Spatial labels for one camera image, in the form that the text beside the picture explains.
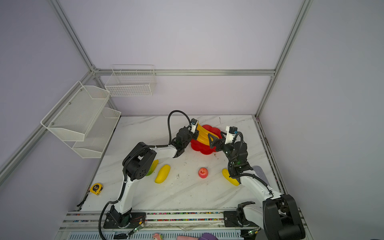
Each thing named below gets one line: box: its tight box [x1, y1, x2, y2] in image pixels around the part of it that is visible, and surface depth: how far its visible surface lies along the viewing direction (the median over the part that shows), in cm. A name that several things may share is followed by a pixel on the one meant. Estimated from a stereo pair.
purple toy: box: [198, 232, 219, 240], surface depth 70 cm
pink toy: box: [153, 233, 161, 240], surface depth 68 cm
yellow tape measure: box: [89, 183, 103, 196], surface depth 84 cm
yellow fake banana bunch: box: [196, 121, 219, 146], surface depth 102 cm
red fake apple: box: [198, 167, 209, 179], surface depth 88 cm
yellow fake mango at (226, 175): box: [222, 168, 240, 186], surface depth 88 cm
